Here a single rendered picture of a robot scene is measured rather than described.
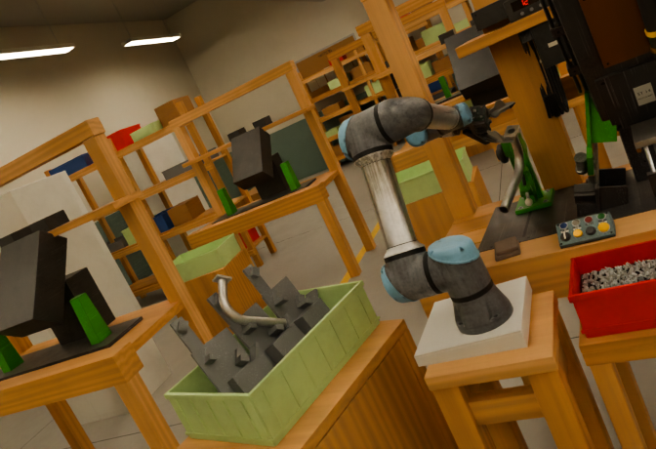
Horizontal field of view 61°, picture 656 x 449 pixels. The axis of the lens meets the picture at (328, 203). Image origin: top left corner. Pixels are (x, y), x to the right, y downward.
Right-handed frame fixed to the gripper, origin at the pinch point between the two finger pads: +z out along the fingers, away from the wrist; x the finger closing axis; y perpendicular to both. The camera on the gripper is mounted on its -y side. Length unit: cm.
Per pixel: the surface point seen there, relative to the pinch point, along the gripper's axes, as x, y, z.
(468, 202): -8, -46, -26
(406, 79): 30, -7, -44
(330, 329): -75, 7, -53
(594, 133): -8.8, 3.6, 24.1
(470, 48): 28.2, 7.3, -15.3
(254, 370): -90, 13, -74
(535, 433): -91, -91, -4
